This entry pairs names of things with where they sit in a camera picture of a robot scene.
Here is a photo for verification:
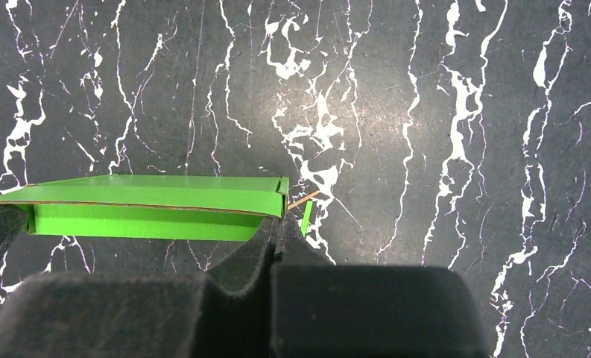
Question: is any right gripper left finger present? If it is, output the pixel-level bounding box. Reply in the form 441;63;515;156
0;218;278;357

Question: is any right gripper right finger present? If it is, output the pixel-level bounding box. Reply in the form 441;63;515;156
270;215;489;357

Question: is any green paper box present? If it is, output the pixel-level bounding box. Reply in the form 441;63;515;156
0;175;319;242

